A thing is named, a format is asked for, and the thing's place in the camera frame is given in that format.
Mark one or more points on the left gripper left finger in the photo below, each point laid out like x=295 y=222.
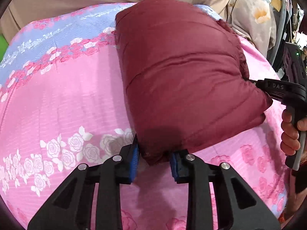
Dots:
x=89 y=198

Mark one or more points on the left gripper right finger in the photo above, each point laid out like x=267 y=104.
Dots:
x=237 y=204

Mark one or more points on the maroon quilted jacket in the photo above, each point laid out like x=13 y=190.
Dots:
x=186 y=78

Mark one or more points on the person's right hand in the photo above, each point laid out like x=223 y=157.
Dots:
x=289 y=138

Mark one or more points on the pink floral bed sheet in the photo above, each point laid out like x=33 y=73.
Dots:
x=62 y=104

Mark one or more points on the grey floral hanging cloth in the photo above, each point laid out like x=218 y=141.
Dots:
x=251 y=19

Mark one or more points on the green pillow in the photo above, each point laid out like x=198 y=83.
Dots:
x=3 y=46

